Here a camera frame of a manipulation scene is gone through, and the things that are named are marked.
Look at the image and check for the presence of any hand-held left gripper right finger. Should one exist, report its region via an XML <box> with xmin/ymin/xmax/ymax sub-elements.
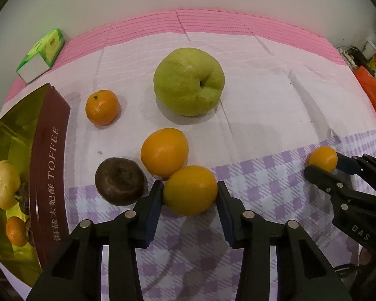
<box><xmin>216</xmin><ymin>181</ymin><xmax>353</xmax><ymax>301</ymax></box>

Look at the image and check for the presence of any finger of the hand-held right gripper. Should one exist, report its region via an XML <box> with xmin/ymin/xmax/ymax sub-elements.
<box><xmin>335</xmin><ymin>153</ymin><xmax>376</xmax><ymax>196</ymax></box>
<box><xmin>304</xmin><ymin>166</ymin><xmax>354</xmax><ymax>206</ymax></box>

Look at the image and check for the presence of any brown round fruit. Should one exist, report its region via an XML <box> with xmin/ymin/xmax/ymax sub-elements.
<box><xmin>95</xmin><ymin>157</ymin><xmax>147</xmax><ymax>207</ymax></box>

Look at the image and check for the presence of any round orange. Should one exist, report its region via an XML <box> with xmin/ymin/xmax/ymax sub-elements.
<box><xmin>5</xmin><ymin>216</ymin><xmax>27</xmax><ymax>247</ymax></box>
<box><xmin>140</xmin><ymin>128</ymin><xmax>189</xmax><ymax>178</ymax></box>

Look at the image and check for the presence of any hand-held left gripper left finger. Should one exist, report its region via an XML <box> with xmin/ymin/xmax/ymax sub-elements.
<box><xmin>25</xmin><ymin>180</ymin><xmax>165</xmax><ymax>301</ymax></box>

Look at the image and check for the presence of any yellow-orange orange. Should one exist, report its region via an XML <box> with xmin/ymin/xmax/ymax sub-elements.
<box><xmin>163</xmin><ymin>165</ymin><xmax>219</xmax><ymax>216</ymax></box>

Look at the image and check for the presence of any green tissue box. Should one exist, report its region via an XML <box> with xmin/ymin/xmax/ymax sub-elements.
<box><xmin>16</xmin><ymin>28</ymin><xmax>65</xmax><ymax>85</ymax></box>

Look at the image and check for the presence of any large green pear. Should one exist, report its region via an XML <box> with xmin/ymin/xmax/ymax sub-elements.
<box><xmin>153</xmin><ymin>48</ymin><xmax>225</xmax><ymax>117</ymax></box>

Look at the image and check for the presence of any pink mat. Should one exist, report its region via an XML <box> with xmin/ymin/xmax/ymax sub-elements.
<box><xmin>5</xmin><ymin>9</ymin><xmax>362</xmax><ymax>102</ymax></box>

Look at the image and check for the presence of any maroon and gold tin box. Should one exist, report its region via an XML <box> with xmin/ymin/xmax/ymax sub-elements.
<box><xmin>0</xmin><ymin>84</ymin><xmax>71</xmax><ymax>288</ymax></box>

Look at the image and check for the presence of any small orange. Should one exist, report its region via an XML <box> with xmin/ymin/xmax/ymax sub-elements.
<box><xmin>308</xmin><ymin>146</ymin><xmax>338</xmax><ymax>174</ymax></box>

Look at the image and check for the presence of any yellow potato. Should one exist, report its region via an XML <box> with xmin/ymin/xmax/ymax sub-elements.
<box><xmin>0</xmin><ymin>160</ymin><xmax>21</xmax><ymax>210</ymax></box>

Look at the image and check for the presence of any small tangerine with stem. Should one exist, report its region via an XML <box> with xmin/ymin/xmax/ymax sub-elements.
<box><xmin>85</xmin><ymin>90</ymin><xmax>120</xmax><ymax>126</ymax></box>

